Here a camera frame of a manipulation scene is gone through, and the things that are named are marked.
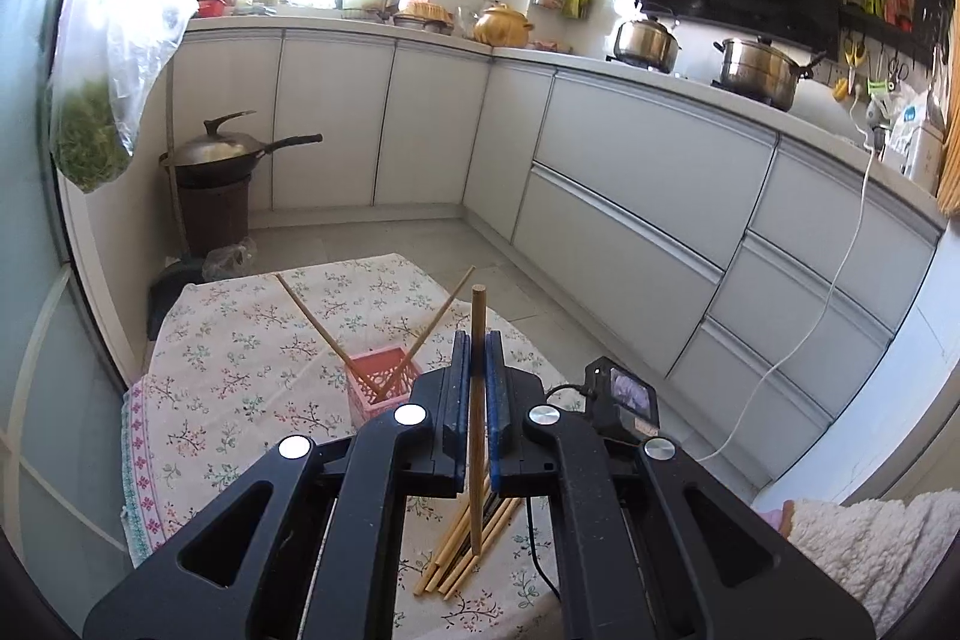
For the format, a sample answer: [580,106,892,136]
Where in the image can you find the dark wok with lid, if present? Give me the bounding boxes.
[159,111,323,189]

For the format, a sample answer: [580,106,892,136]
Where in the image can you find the black wall spice rack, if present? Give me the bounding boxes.
[840,0,960,58]

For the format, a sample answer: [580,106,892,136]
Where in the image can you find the white cable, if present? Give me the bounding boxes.
[697,85,882,465]

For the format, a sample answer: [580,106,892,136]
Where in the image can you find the single wooden chopstick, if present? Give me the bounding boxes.
[274,272,376,395]
[470,284,487,557]
[375,266,477,399]

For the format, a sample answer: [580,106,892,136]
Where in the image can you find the small black action camera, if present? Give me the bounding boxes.
[583,356,659,453]

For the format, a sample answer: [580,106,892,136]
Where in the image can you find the plastic bag of greens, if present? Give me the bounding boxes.
[49,0,197,195]

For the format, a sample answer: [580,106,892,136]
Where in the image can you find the white fluffy cloth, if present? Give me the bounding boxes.
[780,490,960,640]

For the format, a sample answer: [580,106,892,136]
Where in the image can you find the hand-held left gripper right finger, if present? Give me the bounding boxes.
[484,329,878,640]

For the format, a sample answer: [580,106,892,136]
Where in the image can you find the pink perforated plastic basket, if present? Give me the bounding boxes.
[345,351,425,431]

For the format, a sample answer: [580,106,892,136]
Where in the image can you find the white kitchen base cabinets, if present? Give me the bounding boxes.
[165,21,947,492]

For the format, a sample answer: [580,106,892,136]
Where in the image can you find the floral tablecloth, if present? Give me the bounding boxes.
[120,254,593,640]

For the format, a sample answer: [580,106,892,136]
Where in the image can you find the large steel pot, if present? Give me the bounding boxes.
[712,36,826,112]

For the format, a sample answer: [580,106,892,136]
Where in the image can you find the small steel pot with lid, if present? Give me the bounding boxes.
[613,14,682,73]

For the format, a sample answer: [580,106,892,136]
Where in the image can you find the bundle of wooden chopsticks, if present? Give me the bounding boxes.
[415,475,522,600]

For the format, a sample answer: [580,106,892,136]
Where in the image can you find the black cable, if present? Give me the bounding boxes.
[525,383,587,603]

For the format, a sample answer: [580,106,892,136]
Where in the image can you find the yellow ceramic pot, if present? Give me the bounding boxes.
[472,2,536,49]

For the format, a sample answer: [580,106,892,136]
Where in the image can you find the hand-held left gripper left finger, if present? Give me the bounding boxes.
[82,329,472,640]

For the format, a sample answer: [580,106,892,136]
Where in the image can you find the crumpled clear plastic bag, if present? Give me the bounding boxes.
[202,239,257,281]

